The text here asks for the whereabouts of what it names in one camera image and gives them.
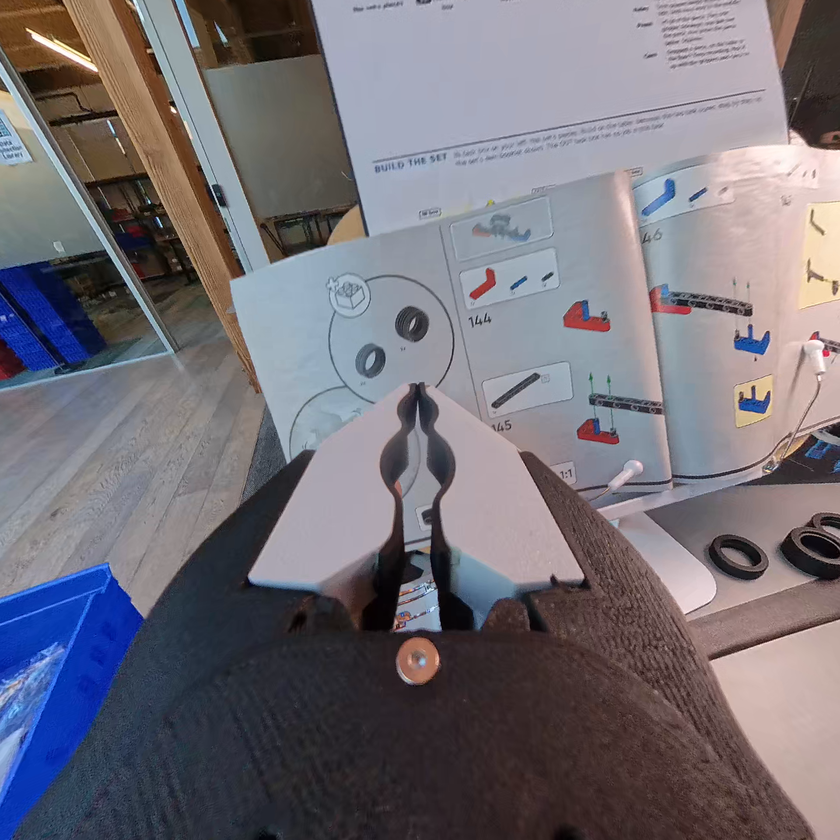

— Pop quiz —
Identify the white printed task sheet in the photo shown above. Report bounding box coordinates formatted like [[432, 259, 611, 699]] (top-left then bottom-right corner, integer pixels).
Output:
[[308, 0, 791, 237]]

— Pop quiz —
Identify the stack of blue crates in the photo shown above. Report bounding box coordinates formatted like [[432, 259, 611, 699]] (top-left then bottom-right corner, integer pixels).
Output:
[[0, 262, 107, 382]]

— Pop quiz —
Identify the plain blue bin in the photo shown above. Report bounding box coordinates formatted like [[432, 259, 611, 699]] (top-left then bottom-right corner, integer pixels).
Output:
[[0, 563, 144, 840]]

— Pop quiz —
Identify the open lego instruction booklet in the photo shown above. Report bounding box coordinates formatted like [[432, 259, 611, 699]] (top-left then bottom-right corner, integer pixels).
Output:
[[230, 147, 840, 500]]

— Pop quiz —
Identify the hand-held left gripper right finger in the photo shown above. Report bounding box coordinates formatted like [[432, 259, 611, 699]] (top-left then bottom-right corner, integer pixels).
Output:
[[419, 382, 586, 631]]

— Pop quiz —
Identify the white book stand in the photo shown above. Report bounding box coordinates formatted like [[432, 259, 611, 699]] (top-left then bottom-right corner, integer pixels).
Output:
[[584, 338, 829, 614]]

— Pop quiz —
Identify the long ceiling lamp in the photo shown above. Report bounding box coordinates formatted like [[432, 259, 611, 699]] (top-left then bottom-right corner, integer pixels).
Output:
[[26, 29, 99, 73]]

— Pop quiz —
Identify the paper sign on glass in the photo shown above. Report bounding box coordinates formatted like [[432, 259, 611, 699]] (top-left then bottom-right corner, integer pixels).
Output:
[[0, 110, 32, 166]]

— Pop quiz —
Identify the wooden post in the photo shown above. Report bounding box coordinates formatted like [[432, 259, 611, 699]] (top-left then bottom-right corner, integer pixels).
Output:
[[62, 0, 263, 395]]

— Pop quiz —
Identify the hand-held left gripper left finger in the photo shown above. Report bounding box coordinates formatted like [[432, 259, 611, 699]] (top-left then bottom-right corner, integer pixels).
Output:
[[248, 382, 421, 631]]

